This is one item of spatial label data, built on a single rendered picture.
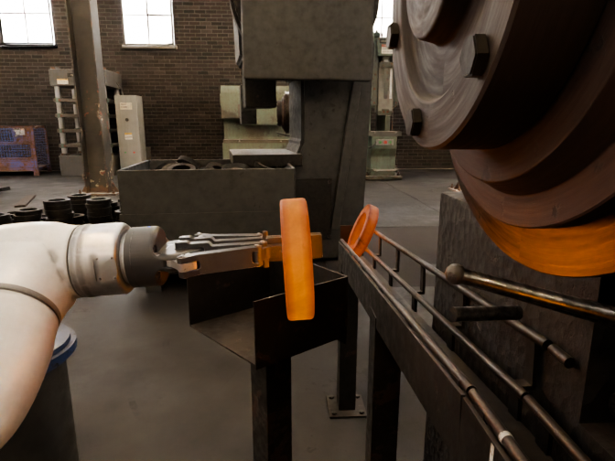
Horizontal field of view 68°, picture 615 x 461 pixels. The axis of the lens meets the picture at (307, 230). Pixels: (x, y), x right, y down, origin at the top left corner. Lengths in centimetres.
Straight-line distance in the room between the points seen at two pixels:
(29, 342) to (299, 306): 28
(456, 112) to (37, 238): 48
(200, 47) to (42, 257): 1010
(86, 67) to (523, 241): 716
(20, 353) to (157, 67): 1030
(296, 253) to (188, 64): 1015
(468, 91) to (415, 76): 14
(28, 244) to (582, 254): 54
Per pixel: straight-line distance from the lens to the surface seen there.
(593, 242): 35
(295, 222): 52
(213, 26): 1064
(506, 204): 41
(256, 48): 295
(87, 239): 59
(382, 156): 872
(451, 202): 84
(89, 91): 737
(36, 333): 56
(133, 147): 999
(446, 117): 34
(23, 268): 59
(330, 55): 302
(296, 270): 51
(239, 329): 95
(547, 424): 55
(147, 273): 58
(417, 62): 45
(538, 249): 40
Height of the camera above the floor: 99
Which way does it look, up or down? 13 degrees down
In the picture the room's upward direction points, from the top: straight up
